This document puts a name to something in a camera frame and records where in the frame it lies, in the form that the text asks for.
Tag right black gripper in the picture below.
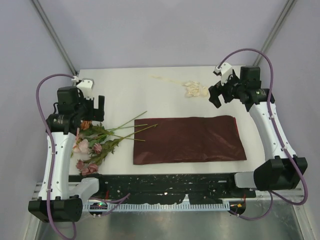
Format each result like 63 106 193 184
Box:
208 70 245 109

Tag red wrapping paper sheet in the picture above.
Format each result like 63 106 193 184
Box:
133 115 247 165

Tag dusty pink flower stem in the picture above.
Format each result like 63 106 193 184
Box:
71 122 157 176

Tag orange flower stem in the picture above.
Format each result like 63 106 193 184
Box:
77 111 147 138

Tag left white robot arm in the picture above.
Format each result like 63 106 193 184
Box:
28 86 107 223

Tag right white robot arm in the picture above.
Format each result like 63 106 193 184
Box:
208 63 308 197

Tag cream ribbon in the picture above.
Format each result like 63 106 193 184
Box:
149 75 209 98

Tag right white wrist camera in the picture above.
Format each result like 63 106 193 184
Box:
213 62 233 86

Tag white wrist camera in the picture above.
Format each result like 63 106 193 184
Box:
71 76 94 100
213 62 233 86

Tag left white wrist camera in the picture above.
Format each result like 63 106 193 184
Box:
71 76 94 100

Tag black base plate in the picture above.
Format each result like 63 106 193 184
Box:
68 172 257 205

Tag aluminium frame rail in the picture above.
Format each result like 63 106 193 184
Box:
31 182 80 200

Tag white slotted cable duct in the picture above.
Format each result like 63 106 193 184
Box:
81 201 231 211

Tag left aluminium corner post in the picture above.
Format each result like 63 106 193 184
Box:
30 0 78 75

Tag aluminium corner post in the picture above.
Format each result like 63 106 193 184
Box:
259 0 299 55
30 0 78 75

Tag right aluminium corner post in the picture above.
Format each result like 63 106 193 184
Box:
259 0 299 55

